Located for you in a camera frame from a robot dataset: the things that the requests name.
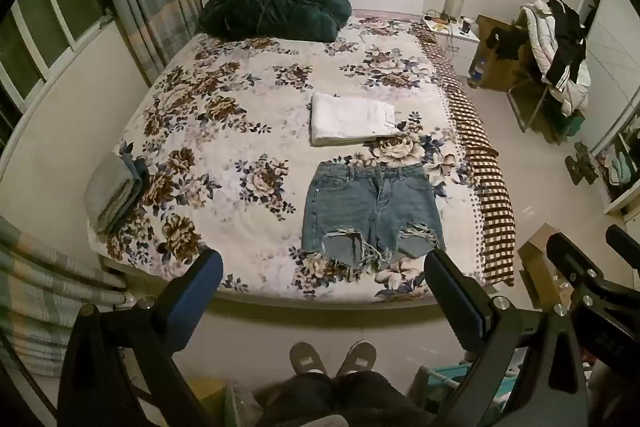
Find dark slippers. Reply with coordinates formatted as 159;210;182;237
564;141;599;186

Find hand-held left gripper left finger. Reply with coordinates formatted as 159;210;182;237
57;249;224;427

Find folded grey blue clothes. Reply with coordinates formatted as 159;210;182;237
83;152;151;236

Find metal chair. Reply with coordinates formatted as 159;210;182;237
507;69;563;134

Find folded white pants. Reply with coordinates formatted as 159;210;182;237
310;92;404;147

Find brown checkered bed sheet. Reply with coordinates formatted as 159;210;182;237
416;28;516;288

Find teal basket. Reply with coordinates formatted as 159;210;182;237
414;363;522;409

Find person's right grey slipper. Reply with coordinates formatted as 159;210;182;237
335;340;377;378

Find chair with heaped clothes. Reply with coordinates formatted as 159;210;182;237
519;1;592;116

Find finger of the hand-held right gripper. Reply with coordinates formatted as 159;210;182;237
545;232;640;310
605;224;640;261

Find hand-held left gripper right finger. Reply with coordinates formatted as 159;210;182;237
423;249;589;427

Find floral-sheet bed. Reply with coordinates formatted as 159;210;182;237
87;14;488;308

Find white framed window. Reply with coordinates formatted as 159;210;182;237
0;0;115;110

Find person's legs in dark trousers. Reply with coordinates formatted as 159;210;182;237
254;369;432;427

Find small open cardboard box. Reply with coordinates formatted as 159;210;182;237
517;222;577;309

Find black cloth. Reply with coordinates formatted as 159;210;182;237
482;26;522;61

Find dark green duvet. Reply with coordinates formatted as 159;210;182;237
197;0;354;43

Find large cardboard box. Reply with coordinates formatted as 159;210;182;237
467;14;532;93

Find person's grey slipper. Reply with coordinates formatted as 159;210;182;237
335;340;377;378
289;340;329;376

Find ripped denim shorts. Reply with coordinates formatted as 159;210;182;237
301;160;446;271

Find black jacket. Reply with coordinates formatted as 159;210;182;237
544;0;589;84

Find white nightstand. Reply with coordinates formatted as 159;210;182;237
421;14;482;78

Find white wardrobe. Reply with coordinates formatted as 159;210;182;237
579;0;640;216

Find person's left grey slipper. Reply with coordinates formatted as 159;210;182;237
289;340;329;376

